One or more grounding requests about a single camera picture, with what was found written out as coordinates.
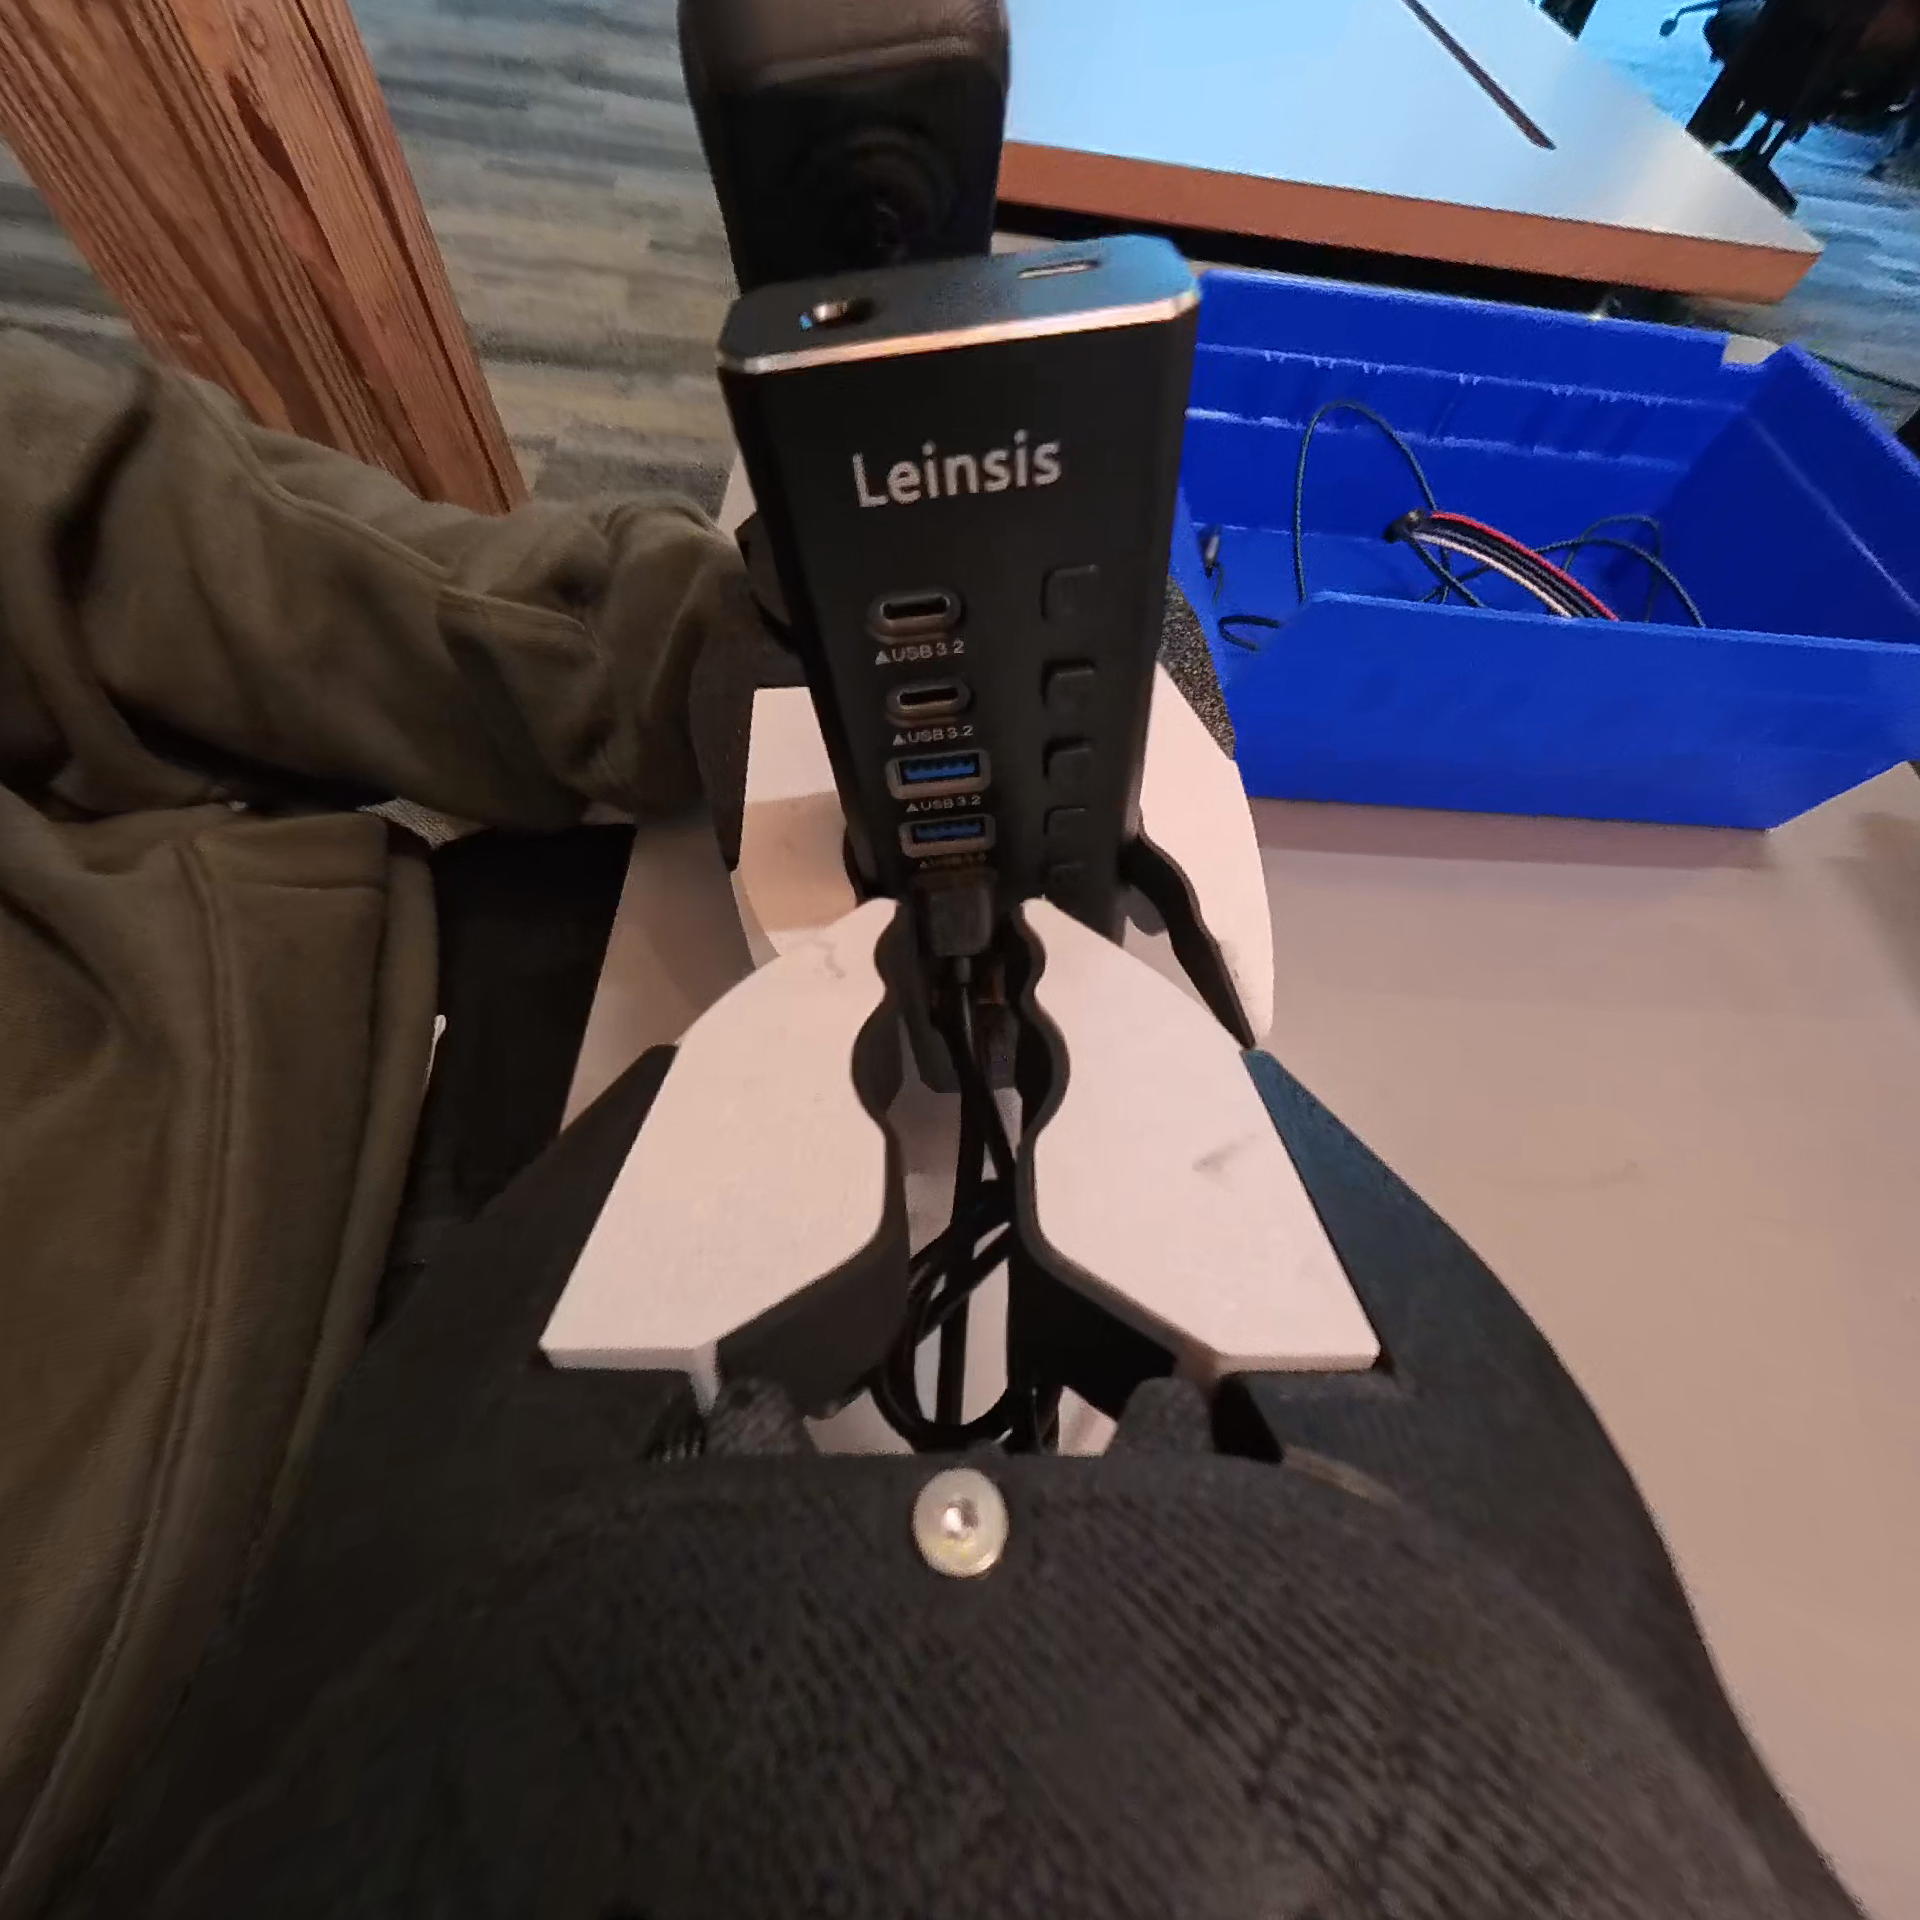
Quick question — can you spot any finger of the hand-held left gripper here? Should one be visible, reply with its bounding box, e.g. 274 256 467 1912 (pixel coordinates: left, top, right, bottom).
1072 660 1278 1051
728 681 906 964

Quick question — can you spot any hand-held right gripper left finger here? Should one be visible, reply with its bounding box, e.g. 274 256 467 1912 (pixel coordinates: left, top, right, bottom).
537 912 916 1376

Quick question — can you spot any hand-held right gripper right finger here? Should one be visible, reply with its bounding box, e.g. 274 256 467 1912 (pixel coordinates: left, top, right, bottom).
1018 896 1385 1376

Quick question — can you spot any black USB cable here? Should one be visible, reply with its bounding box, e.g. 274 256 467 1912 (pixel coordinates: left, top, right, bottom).
871 878 1058 1461

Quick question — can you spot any black USB hub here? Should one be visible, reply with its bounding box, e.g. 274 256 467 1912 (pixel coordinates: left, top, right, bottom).
719 237 1206 940

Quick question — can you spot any blue plastic bin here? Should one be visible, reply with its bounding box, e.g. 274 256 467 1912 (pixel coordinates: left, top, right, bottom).
1170 269 1920 834

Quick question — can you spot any white table with wood edge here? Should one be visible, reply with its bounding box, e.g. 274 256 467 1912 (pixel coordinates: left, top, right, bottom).
994 0 1825 309

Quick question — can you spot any person's green jacket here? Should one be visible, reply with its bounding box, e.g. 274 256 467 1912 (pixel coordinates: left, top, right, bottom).
0 780 449 1920

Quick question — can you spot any wooden pillar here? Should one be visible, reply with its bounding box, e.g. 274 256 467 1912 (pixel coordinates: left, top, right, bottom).
0 0 531 514

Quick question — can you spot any red and black wire bundle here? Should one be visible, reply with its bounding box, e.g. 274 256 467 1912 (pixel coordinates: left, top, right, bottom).
1207 398 1710 650

